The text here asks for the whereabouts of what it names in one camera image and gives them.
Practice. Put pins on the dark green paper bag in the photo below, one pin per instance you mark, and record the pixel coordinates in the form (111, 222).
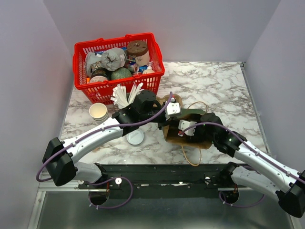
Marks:
(188, 117)

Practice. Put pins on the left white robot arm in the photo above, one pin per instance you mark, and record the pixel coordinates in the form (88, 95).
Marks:
(62, 158)

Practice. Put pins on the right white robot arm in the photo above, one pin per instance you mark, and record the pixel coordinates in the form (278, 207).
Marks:
(285, 184)

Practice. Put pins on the brown pulp cup carrier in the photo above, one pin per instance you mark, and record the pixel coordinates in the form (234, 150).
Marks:
(163, 100)

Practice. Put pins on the stack of white lids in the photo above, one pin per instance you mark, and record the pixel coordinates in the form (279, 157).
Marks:
(136, 137)

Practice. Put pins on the white pump bottle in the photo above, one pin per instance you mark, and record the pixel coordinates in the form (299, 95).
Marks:
(149, 69)

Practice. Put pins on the small metal can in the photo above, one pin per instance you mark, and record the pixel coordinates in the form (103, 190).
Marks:
(135, 68)

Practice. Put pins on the green glitter ball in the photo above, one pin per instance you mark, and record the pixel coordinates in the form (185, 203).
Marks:
(121, 73)

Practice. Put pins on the stack of paper cups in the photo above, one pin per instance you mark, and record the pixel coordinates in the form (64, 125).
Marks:
(99, 112)

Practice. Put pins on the brown lid cream tub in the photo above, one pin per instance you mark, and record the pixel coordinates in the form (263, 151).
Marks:
(139, 51)

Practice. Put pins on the grey wrapped package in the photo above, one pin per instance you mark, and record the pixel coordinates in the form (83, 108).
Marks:
(113, 59)

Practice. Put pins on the red plastic shopping basket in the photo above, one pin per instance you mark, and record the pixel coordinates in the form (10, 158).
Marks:
(101, 92)

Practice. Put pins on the patterned grey pouch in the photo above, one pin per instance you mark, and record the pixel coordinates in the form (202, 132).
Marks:
(93, 62)

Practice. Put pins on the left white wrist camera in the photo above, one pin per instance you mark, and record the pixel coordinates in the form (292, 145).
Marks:
(173, 109)

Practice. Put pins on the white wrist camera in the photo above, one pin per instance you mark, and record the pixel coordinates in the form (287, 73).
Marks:
(186, 128)
(173, 109)

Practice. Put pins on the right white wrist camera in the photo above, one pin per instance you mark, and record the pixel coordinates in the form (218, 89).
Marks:
(186, 128)

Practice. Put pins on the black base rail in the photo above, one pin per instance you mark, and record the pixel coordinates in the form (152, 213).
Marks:
(167, 181)

